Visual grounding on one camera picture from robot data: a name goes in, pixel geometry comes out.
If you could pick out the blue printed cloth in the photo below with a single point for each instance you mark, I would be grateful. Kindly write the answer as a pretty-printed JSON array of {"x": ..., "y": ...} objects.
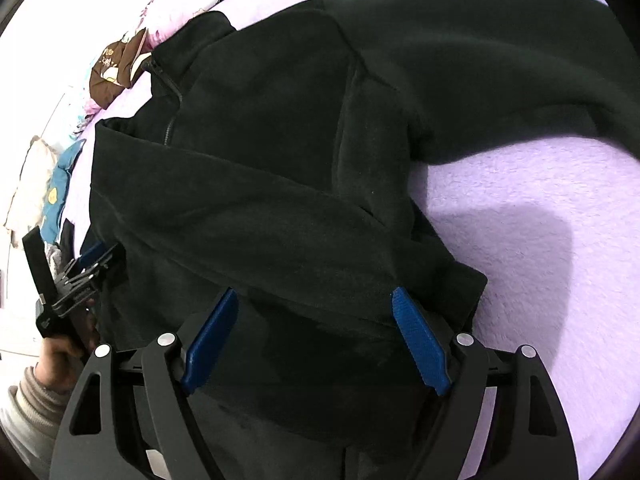
[{"x": 59, "y": 187}]

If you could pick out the person's left forearm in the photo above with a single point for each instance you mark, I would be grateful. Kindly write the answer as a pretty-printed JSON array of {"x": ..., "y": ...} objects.
[{"x": 27, "y": 410}]

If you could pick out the brown printed cloth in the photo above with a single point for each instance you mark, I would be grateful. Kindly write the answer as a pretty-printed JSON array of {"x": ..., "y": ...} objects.
[{"x": 114, "y": 72}]

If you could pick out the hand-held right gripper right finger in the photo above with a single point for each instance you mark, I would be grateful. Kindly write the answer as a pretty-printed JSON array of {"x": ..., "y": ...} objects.
[{"x": 421, "y": 342}]

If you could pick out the pink and blue printed quilt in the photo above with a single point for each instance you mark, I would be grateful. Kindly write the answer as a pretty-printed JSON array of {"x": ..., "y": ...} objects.
[{"x": 200, "y": 0}]

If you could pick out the person's left hand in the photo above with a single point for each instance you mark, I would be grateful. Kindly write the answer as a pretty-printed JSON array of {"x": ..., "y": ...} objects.
[{"x": 62, "y": 360}]

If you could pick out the purple fleece blanket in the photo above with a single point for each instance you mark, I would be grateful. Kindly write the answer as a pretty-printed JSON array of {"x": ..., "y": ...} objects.
[{"x": 540, "y": 240}]

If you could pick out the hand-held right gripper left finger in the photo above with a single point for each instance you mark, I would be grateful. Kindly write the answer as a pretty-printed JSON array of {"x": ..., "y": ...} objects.
[{"x": 210, "y": 342}]

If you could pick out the black fleece jacket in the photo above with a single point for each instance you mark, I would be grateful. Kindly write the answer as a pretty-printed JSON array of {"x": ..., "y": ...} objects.
[{"x": 260, "y": 185}]

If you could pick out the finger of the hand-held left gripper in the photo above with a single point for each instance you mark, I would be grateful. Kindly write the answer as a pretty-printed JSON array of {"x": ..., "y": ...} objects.
[
  {"x": 82, "y": 290},
  {"x": 94, "y": 255}
]

